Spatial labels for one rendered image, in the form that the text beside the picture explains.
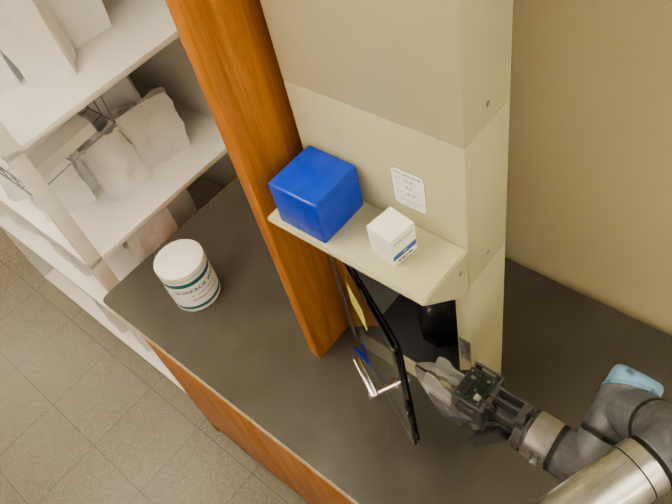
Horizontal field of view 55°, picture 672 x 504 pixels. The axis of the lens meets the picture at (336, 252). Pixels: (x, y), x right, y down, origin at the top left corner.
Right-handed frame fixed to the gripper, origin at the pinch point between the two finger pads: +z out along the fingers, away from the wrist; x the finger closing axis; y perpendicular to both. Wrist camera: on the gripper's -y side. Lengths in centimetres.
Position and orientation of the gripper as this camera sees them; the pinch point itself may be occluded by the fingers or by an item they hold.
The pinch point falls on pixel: (422, 371)
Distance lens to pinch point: 114.5
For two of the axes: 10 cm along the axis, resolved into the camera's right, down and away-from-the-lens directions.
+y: -1.8, -6.2, -7.7
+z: -7.6, -4.1, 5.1
